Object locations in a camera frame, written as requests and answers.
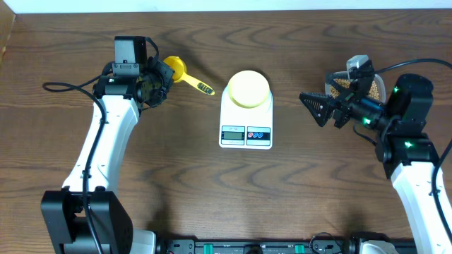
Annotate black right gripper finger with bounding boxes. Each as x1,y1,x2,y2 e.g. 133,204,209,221
325,60,373,88
299,92,334,127

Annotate yellow measuring scoop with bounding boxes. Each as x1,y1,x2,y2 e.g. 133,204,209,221
164,56,215,96

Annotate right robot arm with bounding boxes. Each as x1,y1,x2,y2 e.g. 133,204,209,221
299,55,451,253

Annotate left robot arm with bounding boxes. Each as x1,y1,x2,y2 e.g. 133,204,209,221
40,58,174,253

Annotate yellow bowl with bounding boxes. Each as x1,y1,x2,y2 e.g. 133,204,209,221
227,70,270,109

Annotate white digital kitchen scale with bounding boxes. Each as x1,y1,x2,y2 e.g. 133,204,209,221
218,85,273,150

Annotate soybeans in container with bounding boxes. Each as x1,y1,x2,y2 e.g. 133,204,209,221
328,79,379,100

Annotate clear plastic container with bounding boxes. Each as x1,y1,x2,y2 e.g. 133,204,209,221
325,74,386,103

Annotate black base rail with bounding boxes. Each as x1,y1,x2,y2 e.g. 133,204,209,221
159,238,351,254

